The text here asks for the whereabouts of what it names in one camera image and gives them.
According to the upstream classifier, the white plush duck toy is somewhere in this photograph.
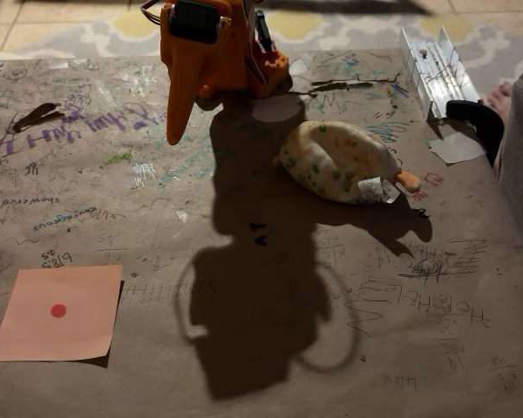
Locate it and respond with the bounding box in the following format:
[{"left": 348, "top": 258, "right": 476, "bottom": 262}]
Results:
[{"left": 274, "top": 120, "right": 423, "bottom": 206}]

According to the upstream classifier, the black clamp on arm base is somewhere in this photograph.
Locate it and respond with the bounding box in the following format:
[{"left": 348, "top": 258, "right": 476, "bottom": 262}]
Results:
[{"left": 254, "top": 9, "right": 275, "bottom": 54}]

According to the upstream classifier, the white paper scrap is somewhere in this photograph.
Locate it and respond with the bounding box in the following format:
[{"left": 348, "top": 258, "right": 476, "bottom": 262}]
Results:
[{"left": 250, "top": 96, "right": 304, "bottom": 124}]

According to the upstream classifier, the brown scribbled paper table cover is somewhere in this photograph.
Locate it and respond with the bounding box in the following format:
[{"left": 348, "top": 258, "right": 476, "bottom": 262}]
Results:
[{"left": 0, "top": 48, "right": 523, "bottom": 418}]

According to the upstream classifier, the grey yellow patterned rug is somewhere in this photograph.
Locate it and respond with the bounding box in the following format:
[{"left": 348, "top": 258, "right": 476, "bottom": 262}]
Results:
[{"left": 8, "top": 0, "right": 523, "bottom": 95}]

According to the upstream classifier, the pink paper sheet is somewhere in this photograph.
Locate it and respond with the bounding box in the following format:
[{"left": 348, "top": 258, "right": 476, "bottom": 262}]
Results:
[{"left": 0, "top": 263, "right": 124, "bottom": 363}]

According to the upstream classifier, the white tape piece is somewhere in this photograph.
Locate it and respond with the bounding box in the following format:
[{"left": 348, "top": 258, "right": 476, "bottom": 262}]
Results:
[{"left": 425, "top": 131, "right": 488, "bottom": 165}]

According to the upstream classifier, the person's bare foot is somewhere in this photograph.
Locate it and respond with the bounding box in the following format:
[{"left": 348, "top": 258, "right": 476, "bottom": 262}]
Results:
[{"left": 481, "top": 81, "right": 514, "bottom": 115}]

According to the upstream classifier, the red white arm cable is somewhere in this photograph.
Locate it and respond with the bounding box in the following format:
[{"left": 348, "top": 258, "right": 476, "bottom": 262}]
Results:
[{"left": 139, "top": 0, "right": 163, "bottom": 21}]

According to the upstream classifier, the black curved clamp handle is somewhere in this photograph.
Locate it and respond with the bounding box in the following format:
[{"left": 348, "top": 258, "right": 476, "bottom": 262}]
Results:
[{"left": 445, "top": 99, "right": 506, "bottom": 169}]

